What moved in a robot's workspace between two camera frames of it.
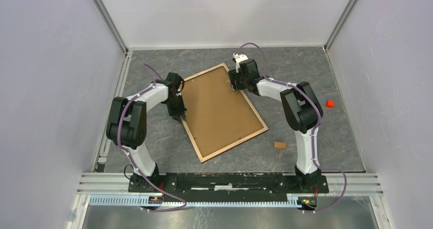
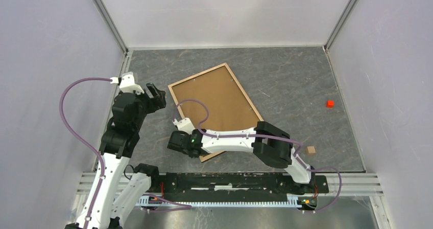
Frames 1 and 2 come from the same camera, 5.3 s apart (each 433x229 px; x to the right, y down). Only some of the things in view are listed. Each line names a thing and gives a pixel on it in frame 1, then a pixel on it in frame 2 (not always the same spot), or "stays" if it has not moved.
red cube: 330,104 stays
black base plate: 229,184 stays
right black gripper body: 240,80 -> 188,134
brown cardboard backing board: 221,115 stays
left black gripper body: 175,106 -> 146,105
